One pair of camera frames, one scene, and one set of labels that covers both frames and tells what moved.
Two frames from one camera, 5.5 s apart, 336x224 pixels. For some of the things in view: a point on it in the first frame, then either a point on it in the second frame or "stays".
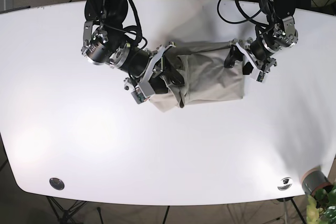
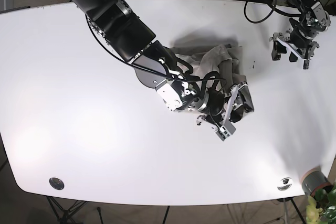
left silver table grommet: [56, 183] stays
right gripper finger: [141, 93] to [222, 131]
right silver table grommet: [285, 183] stays
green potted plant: [321, 206] stays
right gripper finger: [157, 66] to [241, 102]
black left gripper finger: [235, 54] to [280, 44]
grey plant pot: [313, 180] stays
